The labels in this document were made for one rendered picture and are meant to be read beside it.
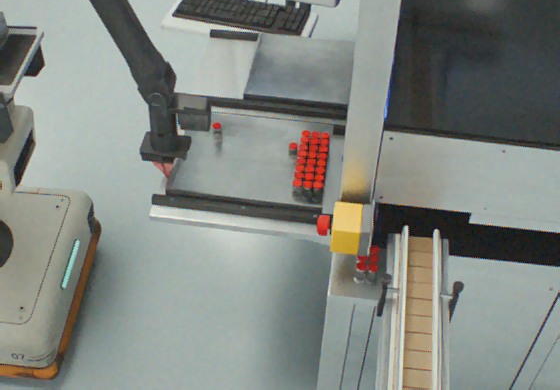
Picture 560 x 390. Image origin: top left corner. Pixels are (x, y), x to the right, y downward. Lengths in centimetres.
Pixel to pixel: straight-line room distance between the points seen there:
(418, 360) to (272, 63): 95
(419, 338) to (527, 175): 36
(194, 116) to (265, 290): 116
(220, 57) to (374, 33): 88
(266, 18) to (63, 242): 93
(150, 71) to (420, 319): 69
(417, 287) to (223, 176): 52
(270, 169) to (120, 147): 145
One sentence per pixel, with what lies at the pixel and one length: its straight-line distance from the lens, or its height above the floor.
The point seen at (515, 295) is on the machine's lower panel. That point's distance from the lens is 173.
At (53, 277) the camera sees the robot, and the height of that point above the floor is 28.
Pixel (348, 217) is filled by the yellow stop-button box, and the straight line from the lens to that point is 143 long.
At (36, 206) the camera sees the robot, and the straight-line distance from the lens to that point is 255.
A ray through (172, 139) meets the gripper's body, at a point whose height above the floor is 103.
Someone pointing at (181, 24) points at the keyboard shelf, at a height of 80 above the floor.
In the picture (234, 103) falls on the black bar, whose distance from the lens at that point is 186.
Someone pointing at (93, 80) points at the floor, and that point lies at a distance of 345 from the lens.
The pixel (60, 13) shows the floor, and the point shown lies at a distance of 394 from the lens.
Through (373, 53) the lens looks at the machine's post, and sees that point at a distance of 125.
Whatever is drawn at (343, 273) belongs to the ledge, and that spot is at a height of 88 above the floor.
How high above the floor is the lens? 210
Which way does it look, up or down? 46 degrees down
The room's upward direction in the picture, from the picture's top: 1 degrees clockwise
